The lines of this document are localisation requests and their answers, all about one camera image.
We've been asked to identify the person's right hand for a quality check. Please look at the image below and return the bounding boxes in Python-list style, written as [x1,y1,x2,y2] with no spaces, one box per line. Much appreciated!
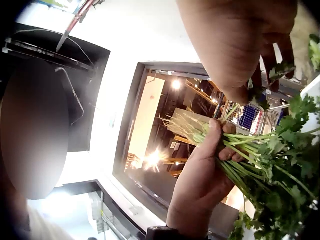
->
[176,0,298,105]

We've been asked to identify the person's left hand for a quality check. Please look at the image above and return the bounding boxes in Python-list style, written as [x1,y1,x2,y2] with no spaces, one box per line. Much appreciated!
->
[166,118,249,229]

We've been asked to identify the person's left fingers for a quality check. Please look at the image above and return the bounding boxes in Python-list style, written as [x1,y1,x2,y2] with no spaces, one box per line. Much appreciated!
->
[218,123,249,162]

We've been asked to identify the person's left thumb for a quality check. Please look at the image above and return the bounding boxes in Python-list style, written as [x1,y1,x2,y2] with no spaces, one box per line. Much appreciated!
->
[191,118,223,165]

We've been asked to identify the person's right thumb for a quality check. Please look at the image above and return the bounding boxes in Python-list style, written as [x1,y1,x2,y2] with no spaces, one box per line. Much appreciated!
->
[200,37,261,105]

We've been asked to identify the person's right fingers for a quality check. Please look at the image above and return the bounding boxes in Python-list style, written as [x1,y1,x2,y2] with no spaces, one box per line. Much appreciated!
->
[251,35,297,92]

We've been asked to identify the small coriander sprig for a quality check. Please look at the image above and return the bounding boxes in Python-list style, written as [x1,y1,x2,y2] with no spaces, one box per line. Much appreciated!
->
[246,61,297,110]

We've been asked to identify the coriander bunch with roots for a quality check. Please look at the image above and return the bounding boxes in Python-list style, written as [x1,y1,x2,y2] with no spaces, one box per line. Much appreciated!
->
[159,94,320,240]

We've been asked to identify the leafy green bunch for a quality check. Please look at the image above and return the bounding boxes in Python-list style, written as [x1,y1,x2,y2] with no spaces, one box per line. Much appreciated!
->
[308,34,320,67]

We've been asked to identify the metal shopping cart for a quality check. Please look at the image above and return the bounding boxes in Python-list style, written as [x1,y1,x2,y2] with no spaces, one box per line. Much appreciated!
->
[214,92,292,137]

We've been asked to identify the dark framed ceiling opening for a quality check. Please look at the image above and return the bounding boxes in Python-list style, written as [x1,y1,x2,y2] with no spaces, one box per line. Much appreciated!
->
[112,61,225,213]

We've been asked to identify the black wrist band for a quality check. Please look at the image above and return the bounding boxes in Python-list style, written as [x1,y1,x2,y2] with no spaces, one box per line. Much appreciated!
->
[146,225,208,240]

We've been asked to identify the red and silver pipe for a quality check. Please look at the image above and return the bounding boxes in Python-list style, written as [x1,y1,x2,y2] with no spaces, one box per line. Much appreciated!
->
[56,0,97,52]

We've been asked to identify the person's body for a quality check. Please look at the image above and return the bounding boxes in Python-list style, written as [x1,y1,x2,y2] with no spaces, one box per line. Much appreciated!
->
[0,190,77,240]

